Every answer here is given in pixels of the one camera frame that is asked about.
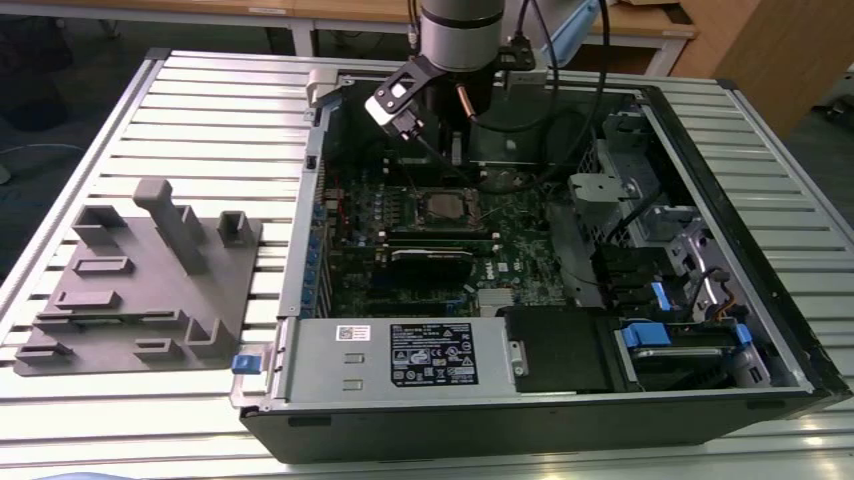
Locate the CPU socket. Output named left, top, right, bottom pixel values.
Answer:
left=412, top=187, right=486, bottom=232

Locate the hard disk in blue carrier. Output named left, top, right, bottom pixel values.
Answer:
left=617, top=322, right=755, bottom=394

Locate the light wooden desk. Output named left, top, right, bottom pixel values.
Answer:
left=0, top=0, right=315, bottom=56
left=312, top=0, right=701, bottom=76

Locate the green motherboard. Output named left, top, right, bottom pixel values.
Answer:
left=318, top=149, right=583, bottom=320

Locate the silver metal bracket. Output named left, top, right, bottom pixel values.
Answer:
left=569, top=171, right=641, bottom=207

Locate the silver power supply unit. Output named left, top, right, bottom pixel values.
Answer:
left=266, top=315, right=523, bottom=402

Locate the black power cable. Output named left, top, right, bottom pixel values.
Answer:
left=610, top=194, right=662, bottom=249

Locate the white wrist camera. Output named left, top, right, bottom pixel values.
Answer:
left=364, top=57, right=446, bottom=146

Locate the metal locking lever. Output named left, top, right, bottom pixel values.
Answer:
left=395, top=155, right=422, bottom=196

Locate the brass cable connector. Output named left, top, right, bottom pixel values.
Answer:
left=455, top=81, right=480, bottom=122

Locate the small silver heat sink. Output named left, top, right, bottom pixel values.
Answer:
left=478, top=288, right=520, bottom=308

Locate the black PC case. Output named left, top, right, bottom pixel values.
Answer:
left=228, top=67, right=854, bottom=465

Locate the thick black cable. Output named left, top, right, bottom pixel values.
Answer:
left=476, top=0, right=613, bottom=196

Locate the green RAM stick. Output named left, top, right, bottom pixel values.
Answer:
left=387, top=239, right=502, bottom=253

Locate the metal socket cover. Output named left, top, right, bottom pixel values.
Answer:
left=419, top=190, right=479, bottom=229

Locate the grey parts rack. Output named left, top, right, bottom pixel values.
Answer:
left=11, top=178, right=267, bottom=377

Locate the coloured wire bundle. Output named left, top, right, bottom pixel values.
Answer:
left=706, top=294, right=746, bottom=324

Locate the silver CPU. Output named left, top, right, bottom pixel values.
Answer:
left=427, top=194, right=468, bottom=220

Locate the grey plastic case latch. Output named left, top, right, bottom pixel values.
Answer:
left=304, top=68, right=343, bottom=109

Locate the wooden cabinet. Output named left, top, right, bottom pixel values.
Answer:
left=673, top=0, right=854, bottom=139

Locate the black graphics card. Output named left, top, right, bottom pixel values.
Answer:
left=390, top=248, right=476, bottom=289

